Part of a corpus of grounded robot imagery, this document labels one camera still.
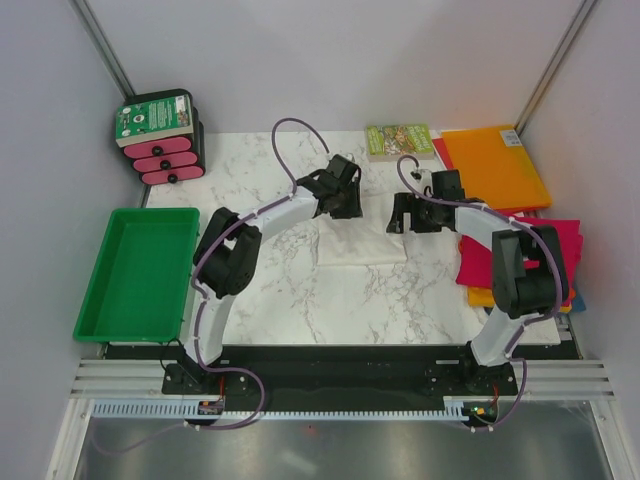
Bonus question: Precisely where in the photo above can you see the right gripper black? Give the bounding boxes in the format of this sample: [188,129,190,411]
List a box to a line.
[386,193,442,234]

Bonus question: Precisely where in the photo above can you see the white t shirt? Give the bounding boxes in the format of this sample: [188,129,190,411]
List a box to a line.
[317,209,407,267]

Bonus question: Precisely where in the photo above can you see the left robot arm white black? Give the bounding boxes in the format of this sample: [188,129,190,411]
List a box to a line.
[184,155,363,393]

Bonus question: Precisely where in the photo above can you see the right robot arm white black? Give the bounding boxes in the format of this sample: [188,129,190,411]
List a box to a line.
[387,170,569,394]

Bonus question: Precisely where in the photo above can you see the light green book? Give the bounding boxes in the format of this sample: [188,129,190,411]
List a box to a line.
[365,124,435,162]

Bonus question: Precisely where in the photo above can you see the red folder under orange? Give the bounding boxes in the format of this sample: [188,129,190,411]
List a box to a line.
[432,137,538,216]

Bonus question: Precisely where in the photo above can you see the orange plastic folder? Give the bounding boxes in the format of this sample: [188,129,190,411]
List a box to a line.
[440,124,552,211]

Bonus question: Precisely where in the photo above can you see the magenta folded t shirt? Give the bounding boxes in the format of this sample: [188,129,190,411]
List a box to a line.
[456,216,584,290]

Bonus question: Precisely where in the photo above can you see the black pink drawer stand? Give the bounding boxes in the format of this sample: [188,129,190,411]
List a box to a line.
[117,88,206,186]

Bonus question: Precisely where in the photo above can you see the green book on stand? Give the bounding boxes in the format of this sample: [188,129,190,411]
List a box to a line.
[115,94,194,148]

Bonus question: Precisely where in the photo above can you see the green plastic tray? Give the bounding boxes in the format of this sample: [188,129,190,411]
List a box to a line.
[73,208,200,343]

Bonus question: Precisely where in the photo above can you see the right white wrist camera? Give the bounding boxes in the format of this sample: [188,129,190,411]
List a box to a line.
[410,169,433,197]

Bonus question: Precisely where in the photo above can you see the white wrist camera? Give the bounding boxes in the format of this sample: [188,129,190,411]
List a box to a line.
[325,153,357,164]
[410,169,433,197]

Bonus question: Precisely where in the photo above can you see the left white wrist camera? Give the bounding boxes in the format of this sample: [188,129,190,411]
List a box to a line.
[325,153,357,164]

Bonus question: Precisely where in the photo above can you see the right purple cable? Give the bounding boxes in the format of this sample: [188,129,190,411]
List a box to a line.
[396,155,561,434]

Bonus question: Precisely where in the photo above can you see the purple cable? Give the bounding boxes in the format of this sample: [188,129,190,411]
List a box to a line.
[396,155,561,434]
[89,117,331,457]

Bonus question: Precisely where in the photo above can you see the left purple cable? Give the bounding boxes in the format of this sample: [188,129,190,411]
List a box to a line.
[89,117,331,457]

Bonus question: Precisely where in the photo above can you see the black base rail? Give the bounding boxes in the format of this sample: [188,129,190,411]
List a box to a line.
[104,341,581,414]

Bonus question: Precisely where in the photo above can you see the white slotted cable duct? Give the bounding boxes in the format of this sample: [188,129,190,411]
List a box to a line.
[91,398,484,422]

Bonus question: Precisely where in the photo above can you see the right aluminium frame post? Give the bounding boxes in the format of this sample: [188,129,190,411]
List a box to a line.
[514,0,601,136]

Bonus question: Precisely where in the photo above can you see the aluminium frame post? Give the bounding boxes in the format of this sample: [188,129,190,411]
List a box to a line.
[514,0,601,136]
[69,0,136,98]

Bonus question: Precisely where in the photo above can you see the left aluminium frame post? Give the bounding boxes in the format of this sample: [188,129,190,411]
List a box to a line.
[69,0,136,98]

